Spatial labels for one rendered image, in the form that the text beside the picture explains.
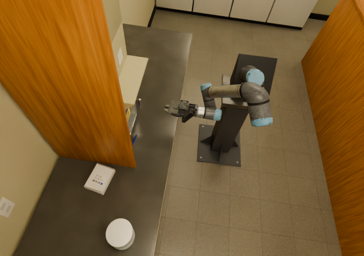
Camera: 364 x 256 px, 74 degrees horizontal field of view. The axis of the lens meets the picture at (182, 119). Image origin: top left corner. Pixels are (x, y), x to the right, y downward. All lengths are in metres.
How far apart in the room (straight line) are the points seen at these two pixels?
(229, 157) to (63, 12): 2.28
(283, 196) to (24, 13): 2.56
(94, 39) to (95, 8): 0.11
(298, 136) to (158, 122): 1.95
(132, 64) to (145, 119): 0.57
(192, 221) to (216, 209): 0.26
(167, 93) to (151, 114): 0.23
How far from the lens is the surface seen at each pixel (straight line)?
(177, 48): 2.31
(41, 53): 0.97
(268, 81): 1.98
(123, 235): 1.35
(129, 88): 1.21
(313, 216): 2.87
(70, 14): 0.80
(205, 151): 2.72
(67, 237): 1.57
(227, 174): 2.67
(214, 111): 1.53
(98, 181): 1.57
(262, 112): 1.34
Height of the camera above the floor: 2.41
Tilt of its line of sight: 56 degrees down
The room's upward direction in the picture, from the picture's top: 7 degrees clockwise
